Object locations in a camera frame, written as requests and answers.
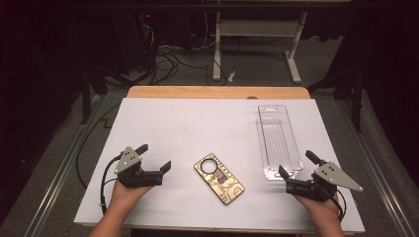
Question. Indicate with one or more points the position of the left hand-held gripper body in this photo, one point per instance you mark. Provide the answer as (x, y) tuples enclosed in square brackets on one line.
[(126, 161)]

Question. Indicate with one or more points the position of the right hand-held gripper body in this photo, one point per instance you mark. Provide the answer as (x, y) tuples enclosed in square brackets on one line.
[(332, 176)]

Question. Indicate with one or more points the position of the clear plastic package tray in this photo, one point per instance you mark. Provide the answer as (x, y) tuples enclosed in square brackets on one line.
[(276, 141)]

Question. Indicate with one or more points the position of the person's right hand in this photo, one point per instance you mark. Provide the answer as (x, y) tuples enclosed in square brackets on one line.
[(321, 209)]

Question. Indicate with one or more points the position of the person's left hand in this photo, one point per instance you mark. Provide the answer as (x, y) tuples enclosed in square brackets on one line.
[(123, 197)]

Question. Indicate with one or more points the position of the white board sheet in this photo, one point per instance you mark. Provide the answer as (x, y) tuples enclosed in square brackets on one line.
[(164, 131)]

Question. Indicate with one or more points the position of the black floor stand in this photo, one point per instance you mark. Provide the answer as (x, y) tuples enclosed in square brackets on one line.
[(356, 98), (86, 98)]

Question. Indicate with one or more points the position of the wooden table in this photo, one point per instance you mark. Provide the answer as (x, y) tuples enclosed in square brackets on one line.
[(197, 92)]

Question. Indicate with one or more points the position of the small white floor object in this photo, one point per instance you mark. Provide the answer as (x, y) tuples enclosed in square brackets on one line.
[(232, 76)]

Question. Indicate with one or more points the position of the dark device with red light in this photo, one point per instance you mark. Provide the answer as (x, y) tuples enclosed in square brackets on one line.
[(138, 36)]

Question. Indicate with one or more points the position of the white metal stand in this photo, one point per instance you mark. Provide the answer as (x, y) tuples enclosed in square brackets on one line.
[(257, 28)]

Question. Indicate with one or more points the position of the aluminium floor rail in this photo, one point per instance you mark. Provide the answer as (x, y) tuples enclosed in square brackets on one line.
[(378, 171), (59, 174)]

